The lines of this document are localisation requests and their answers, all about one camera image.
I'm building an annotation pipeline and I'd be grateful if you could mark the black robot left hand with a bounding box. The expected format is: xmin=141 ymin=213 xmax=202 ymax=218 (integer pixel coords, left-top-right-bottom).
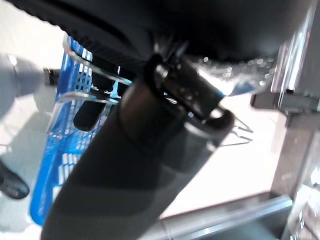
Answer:
xmin=9 ymin=0 xmax=313 ymax=240

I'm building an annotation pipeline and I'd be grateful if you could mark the blue plastic shopping basket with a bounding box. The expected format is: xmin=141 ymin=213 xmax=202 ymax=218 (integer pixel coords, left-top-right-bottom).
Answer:
xmin=29 ymin=34 xmax=254 ymax=227

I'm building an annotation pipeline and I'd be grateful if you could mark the black robot right foot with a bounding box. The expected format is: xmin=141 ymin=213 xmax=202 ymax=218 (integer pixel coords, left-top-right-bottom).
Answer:
xmin=0 ymin=159 xmax=30 ymax=200

